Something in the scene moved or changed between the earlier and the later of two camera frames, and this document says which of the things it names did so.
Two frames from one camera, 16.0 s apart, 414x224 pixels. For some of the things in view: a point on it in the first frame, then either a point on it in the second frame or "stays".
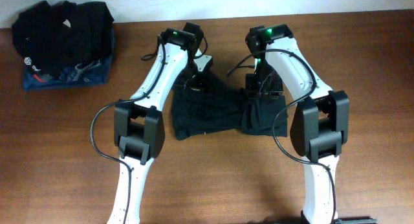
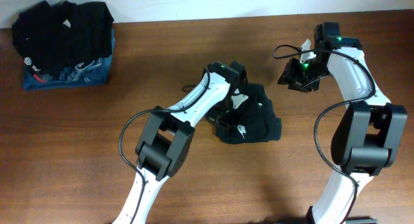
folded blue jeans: (92, 72) stays
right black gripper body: (265, 83) -> (306, 76)
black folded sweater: (55, 39) stays
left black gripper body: (193, 77) -> (225, 112)
